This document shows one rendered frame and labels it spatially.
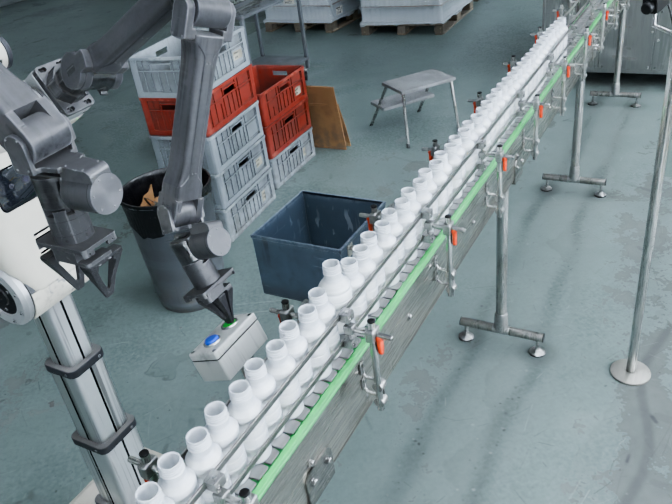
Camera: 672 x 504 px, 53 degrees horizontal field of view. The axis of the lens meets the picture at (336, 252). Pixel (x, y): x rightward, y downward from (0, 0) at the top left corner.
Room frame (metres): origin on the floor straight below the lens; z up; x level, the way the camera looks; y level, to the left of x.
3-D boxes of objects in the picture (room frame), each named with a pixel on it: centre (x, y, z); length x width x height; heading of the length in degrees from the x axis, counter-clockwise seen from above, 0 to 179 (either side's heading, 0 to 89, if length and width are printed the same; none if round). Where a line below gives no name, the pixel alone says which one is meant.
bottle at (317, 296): (1.12, 0.05, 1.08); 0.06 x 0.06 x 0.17
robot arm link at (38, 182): (0.87, 0.37, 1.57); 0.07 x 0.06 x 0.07; 58
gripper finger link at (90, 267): (0.87, 0.36, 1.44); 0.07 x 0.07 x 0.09; 58
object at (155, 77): (3.81, 0.65, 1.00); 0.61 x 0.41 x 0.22; 155
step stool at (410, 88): (4.86, -0.73, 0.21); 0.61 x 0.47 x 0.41; 21
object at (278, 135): (4.46, 0.36, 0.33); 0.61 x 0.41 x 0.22; 151
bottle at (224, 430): (0.82, 0.23, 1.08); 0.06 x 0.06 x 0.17
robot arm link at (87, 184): (0.86, 0.34, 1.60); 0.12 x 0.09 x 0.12; 58
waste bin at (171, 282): (2.98, 0.77, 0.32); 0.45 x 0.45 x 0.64
